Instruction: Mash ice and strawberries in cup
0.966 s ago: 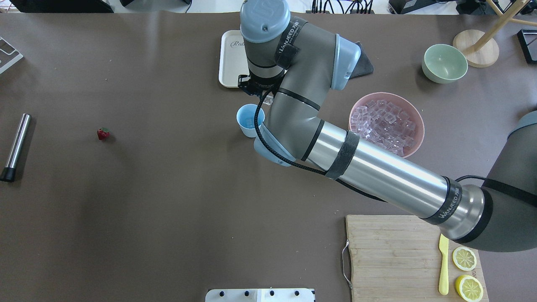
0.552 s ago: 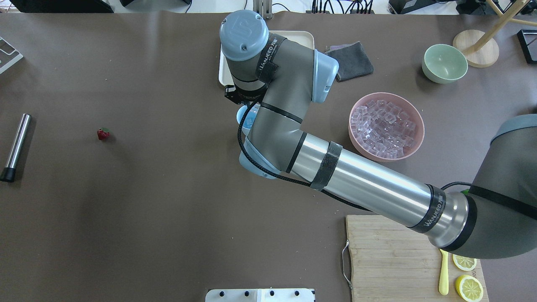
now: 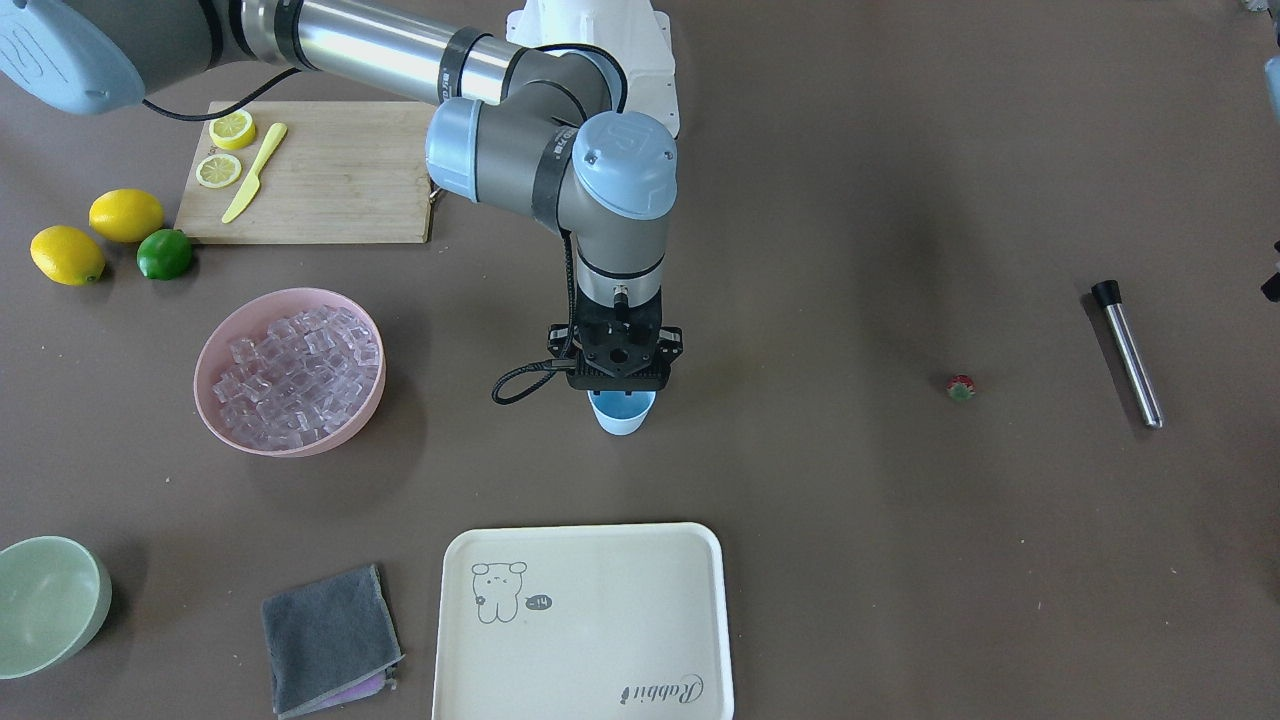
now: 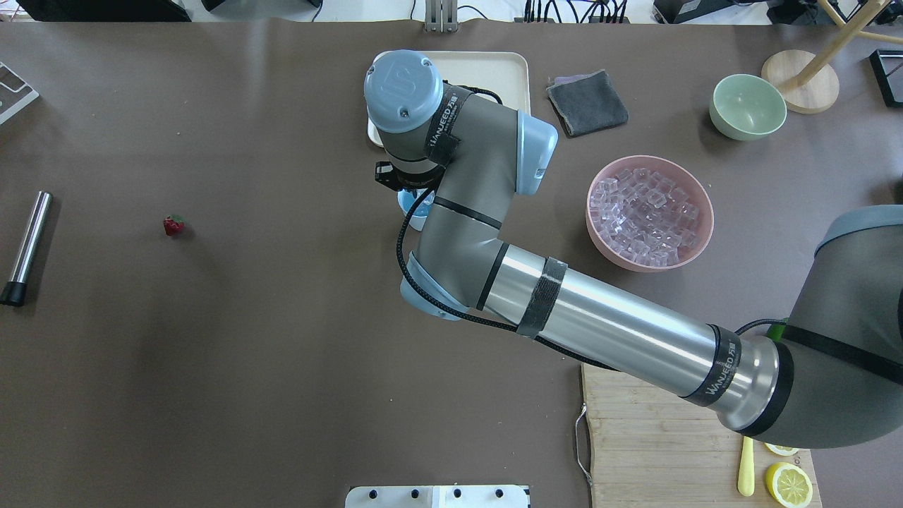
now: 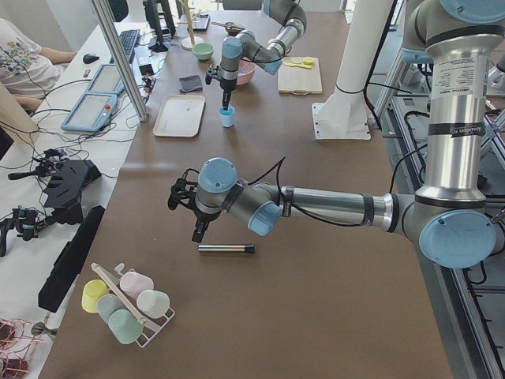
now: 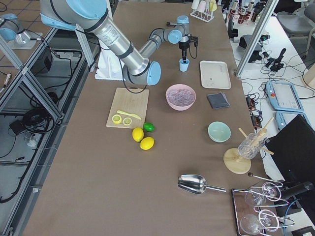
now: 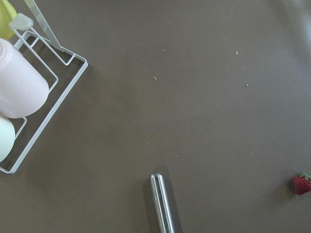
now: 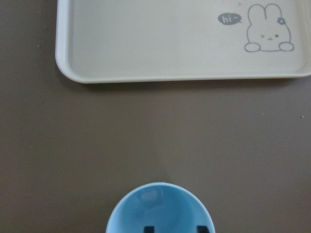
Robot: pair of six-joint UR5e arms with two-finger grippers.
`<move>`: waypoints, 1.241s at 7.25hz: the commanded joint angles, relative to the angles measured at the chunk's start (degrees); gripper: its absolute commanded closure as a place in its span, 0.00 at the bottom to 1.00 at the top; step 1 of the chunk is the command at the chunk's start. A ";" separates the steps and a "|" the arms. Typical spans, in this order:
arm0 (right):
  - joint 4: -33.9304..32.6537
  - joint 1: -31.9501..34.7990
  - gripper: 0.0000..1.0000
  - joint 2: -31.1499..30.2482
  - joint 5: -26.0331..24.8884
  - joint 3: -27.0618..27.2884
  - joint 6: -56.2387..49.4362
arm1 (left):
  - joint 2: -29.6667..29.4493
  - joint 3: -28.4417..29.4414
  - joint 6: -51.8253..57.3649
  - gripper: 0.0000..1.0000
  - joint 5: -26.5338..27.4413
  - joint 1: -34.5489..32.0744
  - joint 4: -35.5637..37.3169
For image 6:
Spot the black framed glass tray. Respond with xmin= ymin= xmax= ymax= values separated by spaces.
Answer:
xmin=231 ymin=186 xmax=295 ymax=236

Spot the stainless steel ice scoop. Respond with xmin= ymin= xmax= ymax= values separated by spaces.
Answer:
xmin=178 ymin=174 xmax=226 ymax=194

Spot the bamboo cutting board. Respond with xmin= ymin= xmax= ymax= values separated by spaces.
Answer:
xmin=106 ymin=88 xmax=149 ymax=129

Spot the wooden cup rack stand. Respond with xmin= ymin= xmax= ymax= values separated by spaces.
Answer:
xmin=223 ymin=117 xmax=274 ymax=174

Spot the lower wine glass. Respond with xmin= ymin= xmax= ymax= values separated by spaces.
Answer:
xmin=240 ymin=209 xmax=280 ymax=236

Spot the clear glass mug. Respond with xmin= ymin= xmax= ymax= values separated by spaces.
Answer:
xmin=238 ymin=133 xmax=266 ymax=159

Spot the metal wine glass holder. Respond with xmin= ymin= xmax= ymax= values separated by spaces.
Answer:
xmin=248 ymin=182 xmax=295 ymax=230

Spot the upper wine glass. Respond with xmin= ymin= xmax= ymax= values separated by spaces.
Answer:
xmin=245 ymin=182 xmax=281 ymax=207

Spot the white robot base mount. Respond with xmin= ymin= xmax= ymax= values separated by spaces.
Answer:
xmin=95 ymin=46 xmax=124 ymax=81

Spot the lemon half at corner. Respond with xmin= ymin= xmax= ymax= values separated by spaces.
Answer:
xmin=123 ymin=117 xmax=132 ymax=126

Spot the yellow plastic knife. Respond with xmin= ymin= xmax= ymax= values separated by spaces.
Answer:
xmin=117 ymin=110 xmax=142 ymax=120

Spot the white wire cup rack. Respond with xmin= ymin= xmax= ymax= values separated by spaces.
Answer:
xmin=190 ymin=0 xmax=217 ymax=23

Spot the black monitor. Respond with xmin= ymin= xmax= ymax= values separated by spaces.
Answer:
xmin=266 ymin=115 xmax=315 ymax=183

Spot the grey folded cloth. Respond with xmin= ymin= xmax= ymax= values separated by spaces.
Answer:
xmin=207 ymin=92 xmax=230 ymax=109

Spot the beige rabbit serving tray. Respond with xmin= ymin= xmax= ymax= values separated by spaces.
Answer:
xmin=199 ymin=60 xmax=231 ymax=89

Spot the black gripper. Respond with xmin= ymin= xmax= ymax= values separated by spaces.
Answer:
xmin=179 ymin=41 xmax=189 ymax=61

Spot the whole yellow lemon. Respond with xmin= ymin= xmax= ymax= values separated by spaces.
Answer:
xmin=140 ymin=137 xmax=155 ymax=150
xmin=132 ymin=127 xmax=144 ymax=142

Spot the mint green bowl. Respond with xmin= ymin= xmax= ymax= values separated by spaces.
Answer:
xmin=208 ymin=121 xmax=231 ymax=143

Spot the blue teach pendant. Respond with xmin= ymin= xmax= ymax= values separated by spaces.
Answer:
xmin=265 ymin=81 xmax=304 ymax=112
xmin=275 ymin=111 xmax=305 ymax=131

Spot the lemon half near knife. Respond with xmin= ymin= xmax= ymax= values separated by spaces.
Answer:
xmin=112 ymin=114 xmax=123 ymax=124

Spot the green lime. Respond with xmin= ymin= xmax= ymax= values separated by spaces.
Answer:
xmin=143 ymin=122 xmax=155 ymax=132

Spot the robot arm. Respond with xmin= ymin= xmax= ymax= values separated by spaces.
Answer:
xmin=0 ymin=13 xmax=31 ymax=45
xmin=40 ymin=0 xmax=190 ymax=86

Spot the light blue plastic cup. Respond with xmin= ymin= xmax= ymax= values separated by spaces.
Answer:
xmin=179 ymin=59 xmax=190 ymax=72

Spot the pink bowl of ice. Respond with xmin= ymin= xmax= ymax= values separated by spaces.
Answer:
xmin=165 ymin=84 xmax=196 ymax=111

